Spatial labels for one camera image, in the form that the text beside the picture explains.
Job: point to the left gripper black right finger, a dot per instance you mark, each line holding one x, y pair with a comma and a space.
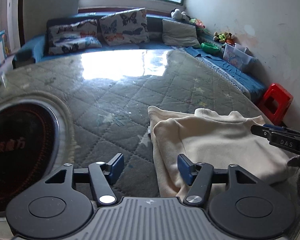
238, 203

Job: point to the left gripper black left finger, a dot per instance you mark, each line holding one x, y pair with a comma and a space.
52, 208

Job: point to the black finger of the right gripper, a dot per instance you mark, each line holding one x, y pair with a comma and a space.
285, 141
264, 130

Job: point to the cream knitted garment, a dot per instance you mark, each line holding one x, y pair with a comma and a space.
219, 140

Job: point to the red plastic stool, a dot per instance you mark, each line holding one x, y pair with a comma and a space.
275, 103

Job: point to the black round induction cooktop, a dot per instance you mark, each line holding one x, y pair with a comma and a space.
29, 134

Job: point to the clear plastic storage box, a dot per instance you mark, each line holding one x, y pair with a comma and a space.
237, 58

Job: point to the green plastic bowl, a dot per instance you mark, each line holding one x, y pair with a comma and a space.
209, 48

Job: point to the green and orange plush toys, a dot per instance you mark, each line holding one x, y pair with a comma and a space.
224, 37

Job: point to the grey plain cushion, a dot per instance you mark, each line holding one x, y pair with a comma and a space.
179, 34

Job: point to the white plush toy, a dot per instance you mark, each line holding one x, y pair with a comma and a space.
179, 15

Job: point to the butterfly pillow lying flat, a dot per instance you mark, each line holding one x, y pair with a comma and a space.
70, 38

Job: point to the butterfly pillow standing upright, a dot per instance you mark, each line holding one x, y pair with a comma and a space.
125, 27

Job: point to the blue corner sofa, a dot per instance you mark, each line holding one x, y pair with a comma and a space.
36, 50

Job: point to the dark wooden door frame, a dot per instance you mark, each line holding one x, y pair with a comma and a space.
11, 21

